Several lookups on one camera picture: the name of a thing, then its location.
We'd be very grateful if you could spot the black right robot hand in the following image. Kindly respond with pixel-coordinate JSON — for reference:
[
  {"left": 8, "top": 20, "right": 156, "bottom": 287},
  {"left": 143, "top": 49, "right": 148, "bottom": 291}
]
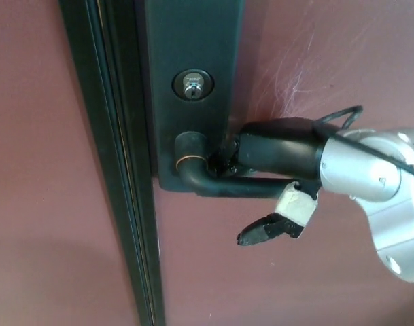
[{"left": 208, "top": 116, "right": 330, "bottom": 247}]

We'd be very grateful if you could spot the black lever door handle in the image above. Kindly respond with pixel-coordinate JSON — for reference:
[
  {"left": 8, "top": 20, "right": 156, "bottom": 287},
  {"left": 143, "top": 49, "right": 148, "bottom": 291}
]
[{"left": 173, "top": 131, "right": 296, "bottom": 198}]

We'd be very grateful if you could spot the black door edge seal strip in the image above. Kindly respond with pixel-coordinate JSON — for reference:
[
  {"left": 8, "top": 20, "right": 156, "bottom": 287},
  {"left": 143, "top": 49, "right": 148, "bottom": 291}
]
[{"left": 58, "top": 0, "right": 167, "bottom": 326}]

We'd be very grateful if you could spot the white tape on thumb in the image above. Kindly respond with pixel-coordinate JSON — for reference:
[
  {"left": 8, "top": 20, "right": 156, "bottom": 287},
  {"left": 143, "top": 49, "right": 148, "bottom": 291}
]
[{"left": 274, "top": 181, "right": 320, "bottom": 227}]

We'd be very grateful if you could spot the silver lock cylinder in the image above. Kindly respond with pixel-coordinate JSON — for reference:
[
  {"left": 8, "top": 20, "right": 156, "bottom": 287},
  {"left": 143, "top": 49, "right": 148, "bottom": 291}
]
[{"left": 171, "top": 68, "right": 216, "bottom": 102}]

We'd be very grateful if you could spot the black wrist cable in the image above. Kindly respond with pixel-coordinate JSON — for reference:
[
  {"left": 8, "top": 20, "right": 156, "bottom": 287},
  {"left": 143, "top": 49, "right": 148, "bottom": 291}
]
[{"left": 311, "top": 105, "right": 414, "bottom": 180}]

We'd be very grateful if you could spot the maroon door leaf with handle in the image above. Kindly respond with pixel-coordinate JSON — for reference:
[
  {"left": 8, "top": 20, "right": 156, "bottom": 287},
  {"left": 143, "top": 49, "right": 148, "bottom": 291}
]
[{"left": 137, "top": 0, "right": 414, "bottom": 326}]

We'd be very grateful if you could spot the dark handle backplate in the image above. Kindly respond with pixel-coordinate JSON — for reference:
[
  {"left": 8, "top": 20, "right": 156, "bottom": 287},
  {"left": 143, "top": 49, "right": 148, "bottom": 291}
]
[{"left": 144, "top": 0, "right": 250, "bottom": 194}]

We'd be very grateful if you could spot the maroon door leaf without handle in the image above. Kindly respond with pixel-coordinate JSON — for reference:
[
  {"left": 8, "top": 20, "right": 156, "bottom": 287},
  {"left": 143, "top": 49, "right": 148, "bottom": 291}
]
[{"left": 0, "top": 0, "right": 160, "bottom": 326}]

